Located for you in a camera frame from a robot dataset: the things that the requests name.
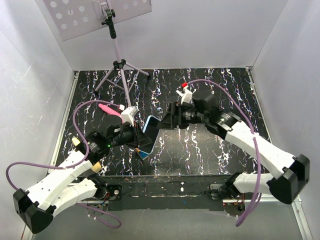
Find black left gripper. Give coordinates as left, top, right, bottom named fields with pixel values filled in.
left=107, top=121, right=153, bottom=149

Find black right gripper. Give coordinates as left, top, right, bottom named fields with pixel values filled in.
left=156, top=102, right=208, bottom=131

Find light blue phone case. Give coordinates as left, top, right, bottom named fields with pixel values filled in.
left=138, top=115, right=161, bottom=156

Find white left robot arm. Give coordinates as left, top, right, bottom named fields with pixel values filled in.
left=13, top=115, right=155, bottom=234

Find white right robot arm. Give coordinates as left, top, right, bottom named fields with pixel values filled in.
left=157, top=92, right=310, bottom=204

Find orange and blue toy blocks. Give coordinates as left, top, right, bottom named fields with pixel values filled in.
left=135, top=148, right=149, bottom=160

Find pink cylindrical stick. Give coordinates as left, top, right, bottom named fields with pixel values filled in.
left=98, top=103, right=121, bottom=117

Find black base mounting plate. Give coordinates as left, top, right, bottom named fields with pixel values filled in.
left=90, top=174, right=247, bottom=216

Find lilac music stand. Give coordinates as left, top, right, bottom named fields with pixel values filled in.
left=43, top=0, right=152, bottom=114

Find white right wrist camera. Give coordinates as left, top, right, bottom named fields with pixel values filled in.
left=176, top=82, right=193, bottom=105

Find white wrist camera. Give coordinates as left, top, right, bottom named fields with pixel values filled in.
left=120, top=106, right=139, bottom=126
left=176, top=82, right=193, bottom=105

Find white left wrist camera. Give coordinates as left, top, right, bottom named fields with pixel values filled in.
left=120, top=106, right=139, bottom=126

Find wooden handled tool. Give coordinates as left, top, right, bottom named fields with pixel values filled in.
left=71, top=137, right=102, bottom=173

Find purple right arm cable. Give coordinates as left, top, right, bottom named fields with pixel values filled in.
left=186, top=79, right=263, bottom=227

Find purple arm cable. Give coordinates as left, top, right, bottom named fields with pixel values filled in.
left=6, top=100, right=123, bottom=229
left=186, top=79, right=263, bottom=227

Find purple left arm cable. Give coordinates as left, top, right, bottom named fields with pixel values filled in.
left=6, top=100, right=123, bottom=229

